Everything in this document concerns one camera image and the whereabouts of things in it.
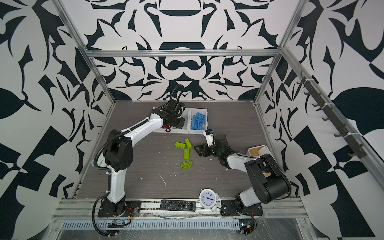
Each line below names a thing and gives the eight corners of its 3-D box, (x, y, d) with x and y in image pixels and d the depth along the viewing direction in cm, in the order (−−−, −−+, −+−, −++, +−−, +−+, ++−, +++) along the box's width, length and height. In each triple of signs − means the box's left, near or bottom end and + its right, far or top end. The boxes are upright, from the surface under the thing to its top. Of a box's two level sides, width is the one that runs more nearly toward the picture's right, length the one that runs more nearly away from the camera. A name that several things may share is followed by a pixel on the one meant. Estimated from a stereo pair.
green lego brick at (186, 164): (181, 169, 89) (181, 168, 87) (180, 164, 91) (180, 162, 89) (192, 166, 90) (192, 165, 88) (191, 161, 92) (191, 160, 90)
